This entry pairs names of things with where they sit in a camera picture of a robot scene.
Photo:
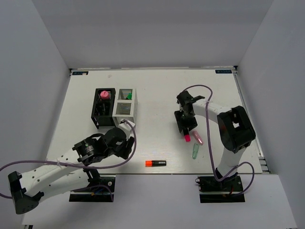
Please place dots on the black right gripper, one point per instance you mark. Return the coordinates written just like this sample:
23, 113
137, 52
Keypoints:
181, 123

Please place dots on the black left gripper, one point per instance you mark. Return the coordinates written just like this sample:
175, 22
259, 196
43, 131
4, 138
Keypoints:
126, 150

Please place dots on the pink capped black highlighter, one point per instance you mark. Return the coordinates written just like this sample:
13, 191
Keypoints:
186, 135

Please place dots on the pink translucent tube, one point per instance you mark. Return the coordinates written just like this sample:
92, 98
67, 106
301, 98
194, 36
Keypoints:
198, 138

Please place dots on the black handled scissors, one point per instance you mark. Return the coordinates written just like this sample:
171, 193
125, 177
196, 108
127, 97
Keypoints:
102, 108

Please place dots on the orange capped black highlighter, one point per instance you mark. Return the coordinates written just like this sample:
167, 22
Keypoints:
155, 163

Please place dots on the pink capped clear tube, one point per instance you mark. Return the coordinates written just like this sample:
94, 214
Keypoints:
104, 95

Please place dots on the green capped black highlighter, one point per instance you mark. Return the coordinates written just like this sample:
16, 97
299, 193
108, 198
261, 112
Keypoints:
129, 96

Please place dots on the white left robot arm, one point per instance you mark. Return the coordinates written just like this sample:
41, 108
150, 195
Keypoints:
71, 171

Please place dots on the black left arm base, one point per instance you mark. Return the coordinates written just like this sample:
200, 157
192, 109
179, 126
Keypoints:
100, 192

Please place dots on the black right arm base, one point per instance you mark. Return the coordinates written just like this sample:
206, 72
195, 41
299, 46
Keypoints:
227, 191

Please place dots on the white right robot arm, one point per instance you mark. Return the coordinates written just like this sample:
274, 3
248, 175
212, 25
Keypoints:
235, 129

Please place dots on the green translucent tube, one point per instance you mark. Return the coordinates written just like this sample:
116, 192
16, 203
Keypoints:
195, 150

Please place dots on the black slatted organizer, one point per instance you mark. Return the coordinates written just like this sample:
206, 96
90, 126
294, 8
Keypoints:
103, 121

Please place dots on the white slatted organizer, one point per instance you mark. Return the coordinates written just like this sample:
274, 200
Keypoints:
123, 108

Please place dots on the blue label sticker right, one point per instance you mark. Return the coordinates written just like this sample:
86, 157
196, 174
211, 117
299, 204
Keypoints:
223, 71

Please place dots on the blue label sticker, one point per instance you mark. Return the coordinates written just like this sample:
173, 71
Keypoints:
223, 71
80, 73

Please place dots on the blue label sticker left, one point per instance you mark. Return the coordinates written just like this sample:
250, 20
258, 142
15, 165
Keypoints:
80, 73

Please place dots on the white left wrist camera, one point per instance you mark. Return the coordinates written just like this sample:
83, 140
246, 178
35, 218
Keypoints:
126, 128

